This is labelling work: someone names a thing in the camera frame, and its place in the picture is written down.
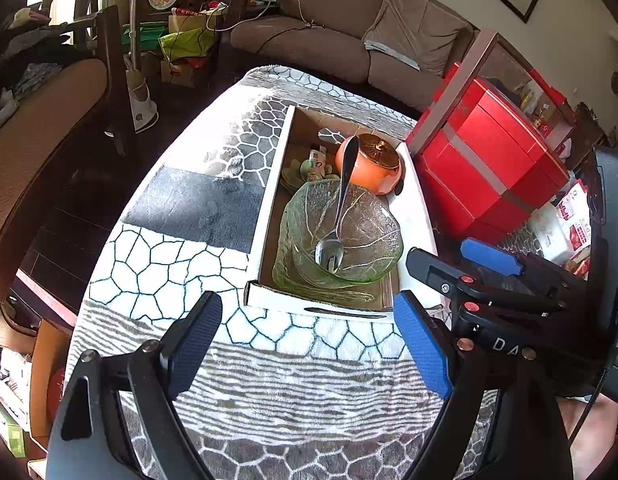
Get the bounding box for red octagonal gift box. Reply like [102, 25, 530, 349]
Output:
[405, 28, 580, 256]

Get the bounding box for orange ceramic pot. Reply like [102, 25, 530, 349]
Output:
[350, 133, 402, 196]

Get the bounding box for person right hand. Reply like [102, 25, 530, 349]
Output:
[570, 394, 618, 480]

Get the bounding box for brass flower-shaped dish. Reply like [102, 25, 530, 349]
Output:
[280, 159, 339, 194]

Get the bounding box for metal spoon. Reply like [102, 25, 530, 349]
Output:
[315, 136, 359, 274]

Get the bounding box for wooden chair with cushion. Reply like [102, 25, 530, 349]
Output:
[0, 6, 134, 306]

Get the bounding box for cardboard box tray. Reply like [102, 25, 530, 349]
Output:
[244, 106, 448, 322]

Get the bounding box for patterned fleece blanket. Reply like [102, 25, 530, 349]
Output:
[67, 65, 441, 479]

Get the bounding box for brown sofa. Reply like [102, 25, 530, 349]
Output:
[229, 0, 480, 111]

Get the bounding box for green glass leaf bowl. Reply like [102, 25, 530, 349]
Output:
[272, 180, 403, 289]

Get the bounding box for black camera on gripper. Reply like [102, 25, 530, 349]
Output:
[586, 148, 618, 354]

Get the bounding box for white floral tissue box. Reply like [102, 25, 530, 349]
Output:
[528, 203, 574, 266]

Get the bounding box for green plastic bag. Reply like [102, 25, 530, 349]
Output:
[158, 28, 217, 62]

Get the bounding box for white steam iron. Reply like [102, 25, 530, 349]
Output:
[126, 68, 159, 133]

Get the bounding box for sofa cushion pillow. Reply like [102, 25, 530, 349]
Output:
[362, 0, 473, 77]

